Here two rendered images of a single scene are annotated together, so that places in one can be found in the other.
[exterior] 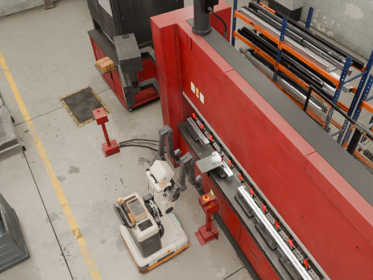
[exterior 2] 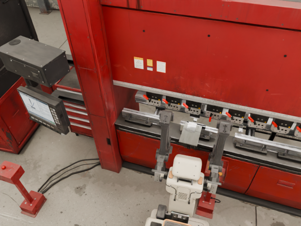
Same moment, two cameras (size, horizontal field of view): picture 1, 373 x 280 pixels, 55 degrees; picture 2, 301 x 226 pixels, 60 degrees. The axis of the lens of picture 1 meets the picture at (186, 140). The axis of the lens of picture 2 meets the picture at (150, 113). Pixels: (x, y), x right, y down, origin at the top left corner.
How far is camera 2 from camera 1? 2.40 m
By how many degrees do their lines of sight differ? 32
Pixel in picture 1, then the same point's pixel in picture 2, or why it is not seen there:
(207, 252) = (221, 220)
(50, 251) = not seen: outside the picture
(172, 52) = (100, 31)
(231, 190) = (227, 144)
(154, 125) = (58, 150)
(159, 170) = (191, 166)
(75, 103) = not seen: outside the picture
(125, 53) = (39, 56)
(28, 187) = not seen: outside the picture
